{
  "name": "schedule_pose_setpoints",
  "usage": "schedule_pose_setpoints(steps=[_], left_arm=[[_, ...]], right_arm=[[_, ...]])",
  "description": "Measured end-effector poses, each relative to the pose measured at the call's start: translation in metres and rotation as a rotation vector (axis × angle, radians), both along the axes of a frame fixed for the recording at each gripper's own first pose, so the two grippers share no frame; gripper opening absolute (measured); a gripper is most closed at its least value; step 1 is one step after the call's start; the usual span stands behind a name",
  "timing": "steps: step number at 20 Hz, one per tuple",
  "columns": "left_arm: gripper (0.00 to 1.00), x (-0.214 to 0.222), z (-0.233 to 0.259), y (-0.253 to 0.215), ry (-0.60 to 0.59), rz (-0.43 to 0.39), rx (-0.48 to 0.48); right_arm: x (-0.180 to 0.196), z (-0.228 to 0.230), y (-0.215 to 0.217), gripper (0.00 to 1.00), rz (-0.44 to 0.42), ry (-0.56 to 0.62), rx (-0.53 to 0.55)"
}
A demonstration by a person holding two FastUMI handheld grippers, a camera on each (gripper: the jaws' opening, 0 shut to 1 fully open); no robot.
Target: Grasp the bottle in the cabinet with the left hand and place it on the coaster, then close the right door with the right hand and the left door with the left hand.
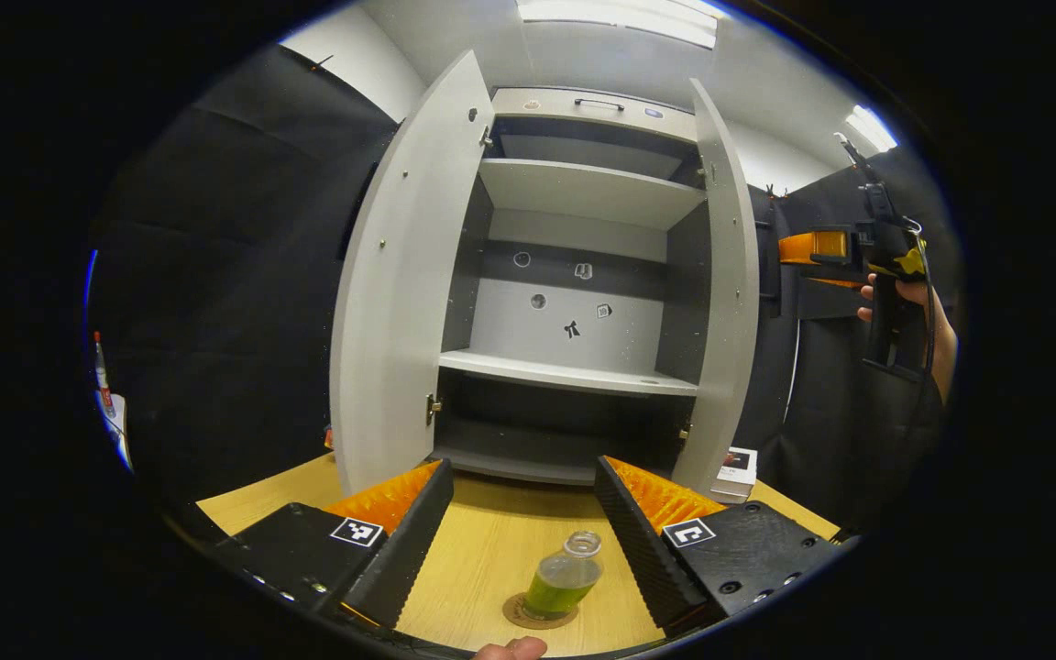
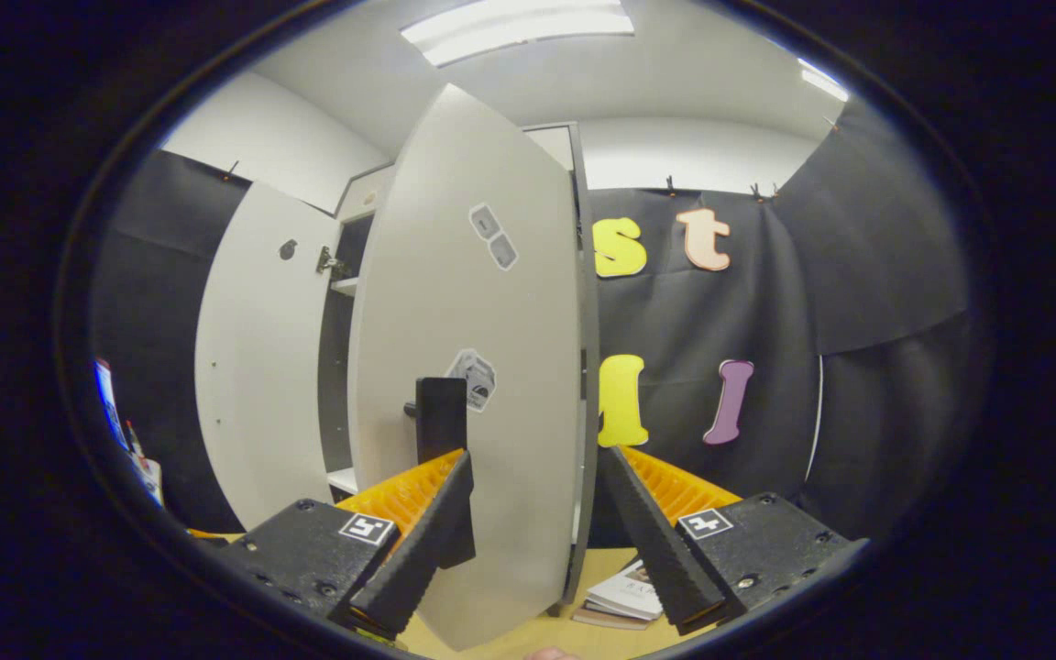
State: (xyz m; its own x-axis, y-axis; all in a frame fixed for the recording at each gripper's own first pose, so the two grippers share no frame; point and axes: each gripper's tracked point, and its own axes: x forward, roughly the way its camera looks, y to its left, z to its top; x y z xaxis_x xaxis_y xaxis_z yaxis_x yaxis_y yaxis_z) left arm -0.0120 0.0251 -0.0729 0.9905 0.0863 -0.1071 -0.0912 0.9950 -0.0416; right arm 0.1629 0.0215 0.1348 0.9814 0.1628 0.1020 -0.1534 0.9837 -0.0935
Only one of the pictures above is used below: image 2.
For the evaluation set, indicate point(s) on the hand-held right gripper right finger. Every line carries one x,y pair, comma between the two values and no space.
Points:
656,550

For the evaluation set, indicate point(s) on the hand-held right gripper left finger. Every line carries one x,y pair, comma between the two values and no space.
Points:
423,550

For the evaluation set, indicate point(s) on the white cabinet door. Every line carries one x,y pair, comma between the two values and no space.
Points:
455,302
258,367

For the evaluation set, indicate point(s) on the red cap bottle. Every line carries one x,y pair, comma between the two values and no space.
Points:
133,438

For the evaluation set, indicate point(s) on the white book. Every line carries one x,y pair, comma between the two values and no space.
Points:
624,591

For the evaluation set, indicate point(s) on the brown book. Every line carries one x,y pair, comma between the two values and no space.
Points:
606,619

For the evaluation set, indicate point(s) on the black backdrop cloth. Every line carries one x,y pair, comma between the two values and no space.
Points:
161,302
858,412

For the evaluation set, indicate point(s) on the computer monitor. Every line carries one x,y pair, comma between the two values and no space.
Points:
108,403

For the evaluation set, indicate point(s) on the small ceiling light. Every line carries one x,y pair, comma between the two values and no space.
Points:
823,81

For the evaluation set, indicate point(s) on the long ceiling light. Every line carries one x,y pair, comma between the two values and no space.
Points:
519,27

